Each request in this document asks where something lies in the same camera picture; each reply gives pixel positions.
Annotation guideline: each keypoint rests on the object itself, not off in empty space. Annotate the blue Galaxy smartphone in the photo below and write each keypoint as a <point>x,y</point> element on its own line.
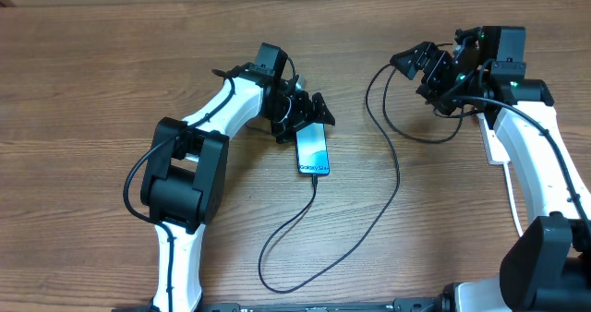
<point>311,150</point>

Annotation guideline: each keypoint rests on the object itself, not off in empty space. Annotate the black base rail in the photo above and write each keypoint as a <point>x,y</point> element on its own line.
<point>323,307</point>

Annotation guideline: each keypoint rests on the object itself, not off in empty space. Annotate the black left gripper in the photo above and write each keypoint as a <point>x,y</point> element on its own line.
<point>304,114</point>

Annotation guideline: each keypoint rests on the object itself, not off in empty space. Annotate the white power strip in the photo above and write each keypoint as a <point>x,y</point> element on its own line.
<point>495,152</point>

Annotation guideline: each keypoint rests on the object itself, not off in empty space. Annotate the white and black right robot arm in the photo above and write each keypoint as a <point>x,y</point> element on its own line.
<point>548,267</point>

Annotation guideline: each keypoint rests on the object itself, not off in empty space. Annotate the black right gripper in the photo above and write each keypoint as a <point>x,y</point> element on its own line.
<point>437,66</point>

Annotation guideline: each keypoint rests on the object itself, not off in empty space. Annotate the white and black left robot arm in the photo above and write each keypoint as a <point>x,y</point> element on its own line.
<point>178,184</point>

